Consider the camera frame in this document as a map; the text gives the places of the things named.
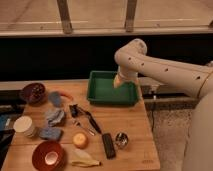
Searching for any red bowl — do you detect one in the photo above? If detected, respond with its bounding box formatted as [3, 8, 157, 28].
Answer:
[32, 140, 65, 171]

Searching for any grey-blue towel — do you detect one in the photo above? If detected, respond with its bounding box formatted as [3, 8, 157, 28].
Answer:
[45, 108, 65, 126]

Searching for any green plastic tray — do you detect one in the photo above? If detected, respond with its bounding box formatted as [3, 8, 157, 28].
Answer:
[87, 71, 139, 106]

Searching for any yellow round fruit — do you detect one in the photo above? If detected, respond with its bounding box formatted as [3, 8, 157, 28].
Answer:
[73, 133, 88, 149]

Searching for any metal spoon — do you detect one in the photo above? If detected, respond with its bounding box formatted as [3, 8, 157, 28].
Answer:
[74, 120, 96, 136]

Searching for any blue oval brush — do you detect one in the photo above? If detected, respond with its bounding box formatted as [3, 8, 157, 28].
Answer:
[48, 91, 62, 107]

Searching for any small metal cup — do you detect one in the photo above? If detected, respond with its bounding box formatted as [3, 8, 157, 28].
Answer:
[115, 132, 129, 149]

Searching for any black handled utensil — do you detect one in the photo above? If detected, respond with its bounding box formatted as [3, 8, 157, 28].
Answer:
[79, 107, 102, 134]

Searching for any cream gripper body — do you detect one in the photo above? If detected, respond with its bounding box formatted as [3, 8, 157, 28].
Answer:
[113, 72, 137, 88]

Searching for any small white cup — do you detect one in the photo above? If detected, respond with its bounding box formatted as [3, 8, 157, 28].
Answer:
[45, 151, 58, 165]

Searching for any blue sponge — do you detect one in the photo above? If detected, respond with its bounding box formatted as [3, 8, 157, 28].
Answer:
[39, 127, 62, 141]

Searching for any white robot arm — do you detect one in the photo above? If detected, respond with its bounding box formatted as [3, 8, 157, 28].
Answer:
[114, 38, 213, 171]

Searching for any dark purple plastic cup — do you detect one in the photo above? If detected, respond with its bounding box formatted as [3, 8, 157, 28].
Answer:
[19, 83, 46, 105]

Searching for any black remote control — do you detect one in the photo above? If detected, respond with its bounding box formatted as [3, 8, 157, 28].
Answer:
[102, 133, 116, 159]

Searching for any orange carrot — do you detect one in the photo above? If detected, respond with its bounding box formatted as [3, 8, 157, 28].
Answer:
[59, 92, 73, 101]

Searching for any black small clip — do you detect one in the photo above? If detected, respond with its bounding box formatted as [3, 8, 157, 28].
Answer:
[69, 105, 79, 118]

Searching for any white lidded container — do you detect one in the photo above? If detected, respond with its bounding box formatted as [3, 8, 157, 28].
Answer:
[13, 116, 36, 137]

